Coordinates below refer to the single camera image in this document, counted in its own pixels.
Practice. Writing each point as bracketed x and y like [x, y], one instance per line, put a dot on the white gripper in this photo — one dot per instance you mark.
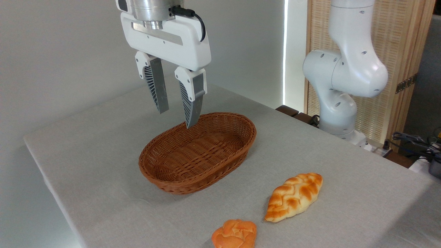
[179, 44]

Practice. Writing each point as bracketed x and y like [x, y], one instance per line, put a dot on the long braided bread loaf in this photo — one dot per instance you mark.
[293, 198]

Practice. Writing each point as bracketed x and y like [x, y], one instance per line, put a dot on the brown oval wicker basket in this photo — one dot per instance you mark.
[193, 158]

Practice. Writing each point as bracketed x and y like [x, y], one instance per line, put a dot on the round orange bread roll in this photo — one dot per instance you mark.
[234, 236]

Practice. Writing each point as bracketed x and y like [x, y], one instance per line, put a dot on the grey tablecloth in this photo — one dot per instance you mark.
[310, 155]

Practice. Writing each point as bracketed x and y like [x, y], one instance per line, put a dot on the wooden slatted folding screen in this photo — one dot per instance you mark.
[399, 34]

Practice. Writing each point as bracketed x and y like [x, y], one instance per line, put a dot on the black metal screen hinge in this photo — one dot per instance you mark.
[406, 83]

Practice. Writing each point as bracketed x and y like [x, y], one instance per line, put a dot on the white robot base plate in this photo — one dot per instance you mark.
[365, 141]

